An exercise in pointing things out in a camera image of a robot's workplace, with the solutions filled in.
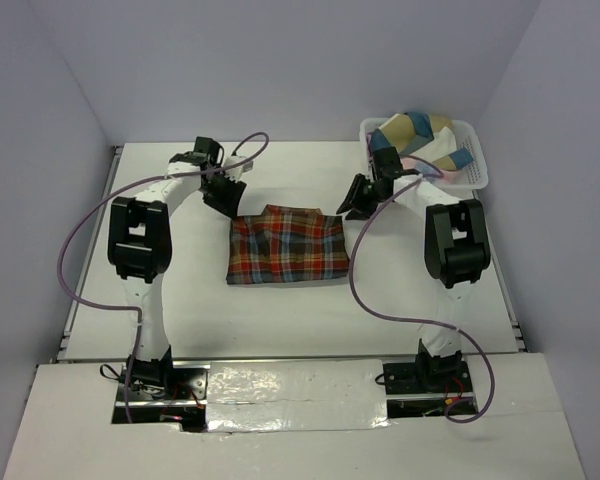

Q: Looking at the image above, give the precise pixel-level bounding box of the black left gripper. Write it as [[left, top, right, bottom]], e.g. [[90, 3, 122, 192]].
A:
[[199, 169, 246, 220]]

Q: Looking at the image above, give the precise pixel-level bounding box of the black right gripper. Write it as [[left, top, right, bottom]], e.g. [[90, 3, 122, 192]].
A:
[[337, 172, 389, 221]]

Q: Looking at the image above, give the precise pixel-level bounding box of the red plaid long sleeve shirt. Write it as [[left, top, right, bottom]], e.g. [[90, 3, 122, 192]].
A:
[[226, 205, 350, 285]]

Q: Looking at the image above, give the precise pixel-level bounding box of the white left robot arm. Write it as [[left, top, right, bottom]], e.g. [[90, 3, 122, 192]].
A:
[[107, 137, 253, 399]]

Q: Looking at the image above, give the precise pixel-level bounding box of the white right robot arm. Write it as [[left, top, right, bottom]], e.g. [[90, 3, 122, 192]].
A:
[[337, 146, 491, 391]]

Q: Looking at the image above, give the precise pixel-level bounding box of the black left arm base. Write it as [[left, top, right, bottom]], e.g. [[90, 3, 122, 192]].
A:
[[99, 355, 209, 432]]

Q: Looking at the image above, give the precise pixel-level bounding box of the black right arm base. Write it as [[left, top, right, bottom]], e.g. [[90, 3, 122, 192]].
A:
[[375, 360, 478, 419]]

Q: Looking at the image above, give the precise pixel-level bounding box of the blue tan patchwork shirt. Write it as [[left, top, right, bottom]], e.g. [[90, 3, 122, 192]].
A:
[[368, 112, 471, 171]]

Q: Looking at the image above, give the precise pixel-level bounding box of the pink folded shirt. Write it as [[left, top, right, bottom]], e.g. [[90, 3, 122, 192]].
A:
[[400, 157, 462, 185]]

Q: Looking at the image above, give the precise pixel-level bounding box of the white plastic laundry basket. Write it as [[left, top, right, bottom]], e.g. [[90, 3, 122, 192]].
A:
[[359, 118, 489, 192]]

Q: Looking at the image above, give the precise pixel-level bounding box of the white foil covered board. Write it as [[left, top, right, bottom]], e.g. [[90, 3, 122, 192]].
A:
[[205, 359, 389, 433]]

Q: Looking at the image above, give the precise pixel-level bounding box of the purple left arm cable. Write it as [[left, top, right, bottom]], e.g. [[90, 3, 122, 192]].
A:
[[55, 132, 270, 421]]

